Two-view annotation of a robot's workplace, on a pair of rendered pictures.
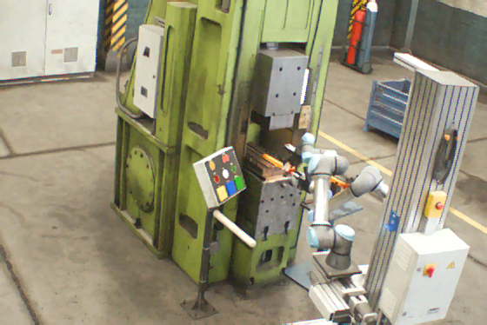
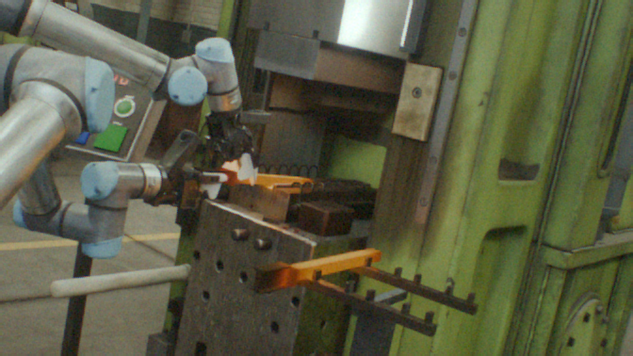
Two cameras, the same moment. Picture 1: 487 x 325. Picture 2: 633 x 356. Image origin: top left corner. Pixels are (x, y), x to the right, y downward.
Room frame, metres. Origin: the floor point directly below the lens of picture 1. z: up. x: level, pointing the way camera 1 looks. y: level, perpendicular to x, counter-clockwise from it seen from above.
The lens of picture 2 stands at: (3.58, -2.03, 1.32)
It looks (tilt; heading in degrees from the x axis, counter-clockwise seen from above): 9 degrees down; 76
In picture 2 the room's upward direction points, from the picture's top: 12 degrees clockwise
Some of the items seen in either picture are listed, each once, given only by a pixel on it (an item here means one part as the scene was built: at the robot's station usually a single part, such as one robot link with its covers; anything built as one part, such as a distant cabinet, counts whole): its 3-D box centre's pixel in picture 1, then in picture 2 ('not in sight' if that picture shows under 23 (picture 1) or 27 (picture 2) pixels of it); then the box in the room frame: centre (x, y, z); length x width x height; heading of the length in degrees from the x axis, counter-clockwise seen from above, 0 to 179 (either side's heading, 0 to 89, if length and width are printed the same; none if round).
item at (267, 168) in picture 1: (256, 158); (310, 194); (4.08, -0.07, 0.96); 0.42 x 0.20 x 0.09; 38
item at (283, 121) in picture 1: (263, 110); (336, 64); (4.08, -0.07, 1.32); 0.42 x 0.20 x 0.10; 38
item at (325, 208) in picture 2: not in sight; (326, 218); (4.08, -0.31, 0.95); 0.12 x 0.08 x 0.06; 38
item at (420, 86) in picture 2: (303, 116); (416, 102); (4.22, -0.37, 1.27); 0.09 x 0.02 x 0.17; 128
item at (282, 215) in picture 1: (256, 189); (308, 292); (4.13, -0.11, 0.69); 0.56 x 0.38 x 0.45; 38
